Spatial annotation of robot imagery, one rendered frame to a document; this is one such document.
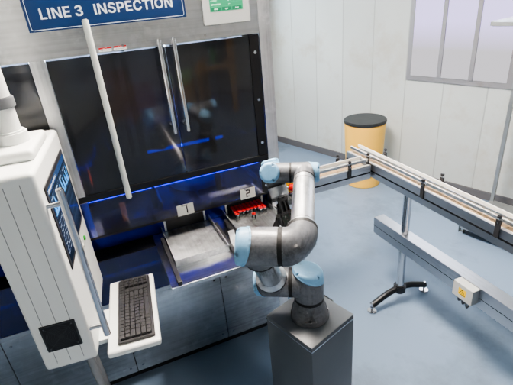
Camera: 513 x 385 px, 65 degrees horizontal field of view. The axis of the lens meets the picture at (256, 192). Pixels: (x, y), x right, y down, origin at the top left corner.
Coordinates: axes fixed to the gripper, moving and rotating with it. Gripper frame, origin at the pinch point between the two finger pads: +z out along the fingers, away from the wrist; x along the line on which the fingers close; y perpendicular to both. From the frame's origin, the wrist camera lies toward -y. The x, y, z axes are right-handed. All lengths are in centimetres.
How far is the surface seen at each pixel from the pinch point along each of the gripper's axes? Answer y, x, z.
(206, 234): -48, -33, -12
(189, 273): -22.8, -44.2, 0.9
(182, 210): -46, -41, -27
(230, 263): -23.9, -26.0, 2.6
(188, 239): -47, -42, -13
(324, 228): -199, 69, 20
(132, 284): -31, -71, -1
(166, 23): -6, -23, -102
